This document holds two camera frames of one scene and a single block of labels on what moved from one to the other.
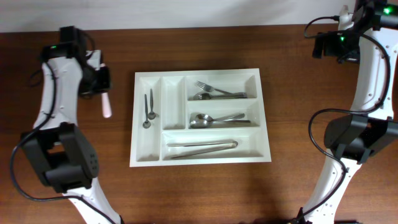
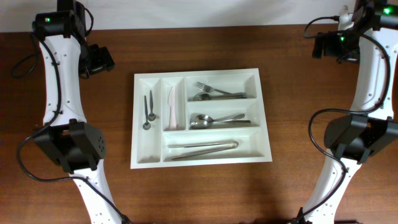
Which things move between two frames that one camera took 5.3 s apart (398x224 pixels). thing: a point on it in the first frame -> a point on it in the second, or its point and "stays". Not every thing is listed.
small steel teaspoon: [147, 124] stays
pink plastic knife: [105, 97] -> [171, 104]
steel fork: [204, 96] stays
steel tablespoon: [202, 124] stays
